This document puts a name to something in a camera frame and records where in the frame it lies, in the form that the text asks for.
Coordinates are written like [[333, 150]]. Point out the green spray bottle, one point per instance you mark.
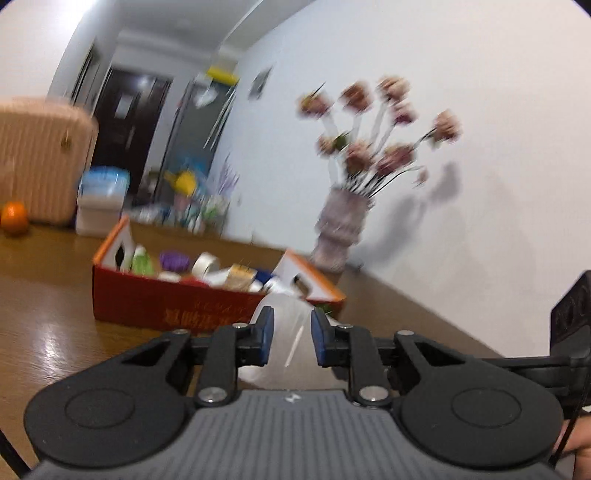
[[141, 263]]

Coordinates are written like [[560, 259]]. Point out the grey refrigerator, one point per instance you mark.
[[191, 146]]

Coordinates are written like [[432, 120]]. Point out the wall electrical panel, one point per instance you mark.
[[259, 83]]

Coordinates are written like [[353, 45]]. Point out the pink ribbed suitcase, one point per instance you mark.
[[46, 146]]

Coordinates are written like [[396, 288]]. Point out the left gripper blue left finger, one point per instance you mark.
[[224, 352]]

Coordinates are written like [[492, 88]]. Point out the dark entrance door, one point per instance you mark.
[[127, 111]]

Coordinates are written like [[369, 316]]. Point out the person right hand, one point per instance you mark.
[[576, 441]]

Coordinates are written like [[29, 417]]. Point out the purple plastic cap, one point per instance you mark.
[[174, 261]]

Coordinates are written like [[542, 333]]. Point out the round white case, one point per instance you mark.
[[169, 277]]

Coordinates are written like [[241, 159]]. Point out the red white lint brush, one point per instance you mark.
[[213, 279]]

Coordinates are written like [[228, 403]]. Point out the yellow watering can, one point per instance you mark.
[[183, 183]]

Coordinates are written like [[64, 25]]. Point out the yellow box on refrigerator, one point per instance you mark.
[[222, 76]]

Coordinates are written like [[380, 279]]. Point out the translucent white plastic box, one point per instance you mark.
[[292, 363]]

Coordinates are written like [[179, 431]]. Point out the blue plastic cap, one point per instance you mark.
[[263, 276]]

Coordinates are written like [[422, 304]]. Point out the dried pink roses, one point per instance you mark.
[[363, 160]]

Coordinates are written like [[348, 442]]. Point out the small cream square box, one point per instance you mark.
[[239, 278]]

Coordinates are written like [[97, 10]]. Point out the red cardboard box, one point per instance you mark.
[[122, 297]]

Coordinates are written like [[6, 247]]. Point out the white blue storage container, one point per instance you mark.
[[100, 198]]

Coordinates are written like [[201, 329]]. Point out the orange fruit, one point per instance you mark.
[[14, 219]]

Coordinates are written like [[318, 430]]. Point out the white nasal spray bottle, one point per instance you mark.
[[272, 286]]

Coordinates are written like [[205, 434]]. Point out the pink ribbed vase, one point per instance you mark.
[[339, 227]]

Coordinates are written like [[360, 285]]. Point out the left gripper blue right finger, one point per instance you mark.
[[354, 349]]

